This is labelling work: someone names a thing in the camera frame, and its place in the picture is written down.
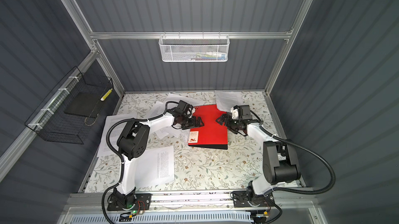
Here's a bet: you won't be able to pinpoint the red folder black inside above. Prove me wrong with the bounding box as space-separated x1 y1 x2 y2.
188 104 228 150

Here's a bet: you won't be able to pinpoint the printed paper sheet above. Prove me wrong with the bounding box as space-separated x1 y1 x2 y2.
135 146 175 188
164 94 205 106
215 90 244 113
145 101 182 139

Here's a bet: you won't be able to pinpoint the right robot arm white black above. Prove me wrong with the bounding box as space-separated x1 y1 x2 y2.
216 105 301 206

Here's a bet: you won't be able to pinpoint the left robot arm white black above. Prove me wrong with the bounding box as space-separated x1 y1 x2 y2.
106 100 205 210

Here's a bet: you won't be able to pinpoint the pens in white basket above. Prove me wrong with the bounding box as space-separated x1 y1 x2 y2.
187 51 228 61

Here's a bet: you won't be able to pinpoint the printed paper sheet left edge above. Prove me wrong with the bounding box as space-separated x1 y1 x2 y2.
96 114 138 158

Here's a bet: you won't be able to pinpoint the yellow green marker pen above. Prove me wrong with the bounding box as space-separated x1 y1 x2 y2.
100 88 113 101

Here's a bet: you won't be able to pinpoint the black pad in basket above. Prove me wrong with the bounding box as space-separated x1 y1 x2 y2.
64 93 105 119

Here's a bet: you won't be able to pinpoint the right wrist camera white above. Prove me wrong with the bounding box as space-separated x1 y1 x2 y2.
231 105 240 120

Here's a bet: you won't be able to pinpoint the white wire mesh basket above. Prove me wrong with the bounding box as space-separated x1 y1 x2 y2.
159 36 230 62

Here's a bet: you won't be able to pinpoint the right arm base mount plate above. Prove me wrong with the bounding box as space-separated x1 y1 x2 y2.
230 190 275 208

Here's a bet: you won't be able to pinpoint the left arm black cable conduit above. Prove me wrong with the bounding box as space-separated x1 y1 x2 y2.
101 100 180 224

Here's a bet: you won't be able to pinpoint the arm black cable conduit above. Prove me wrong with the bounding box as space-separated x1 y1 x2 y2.
101 100 180 224
249 110 336 196

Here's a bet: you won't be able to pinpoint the aluminium front rail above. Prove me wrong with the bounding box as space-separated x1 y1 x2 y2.
62 189 318 214

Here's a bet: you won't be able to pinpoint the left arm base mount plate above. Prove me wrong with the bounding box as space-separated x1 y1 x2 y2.
107 191 152 211

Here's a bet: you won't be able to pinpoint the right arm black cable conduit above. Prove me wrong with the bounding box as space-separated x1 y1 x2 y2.
249 110 336 196

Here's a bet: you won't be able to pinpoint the black wire mesh basket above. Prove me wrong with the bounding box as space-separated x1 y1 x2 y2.
25 68 114 145

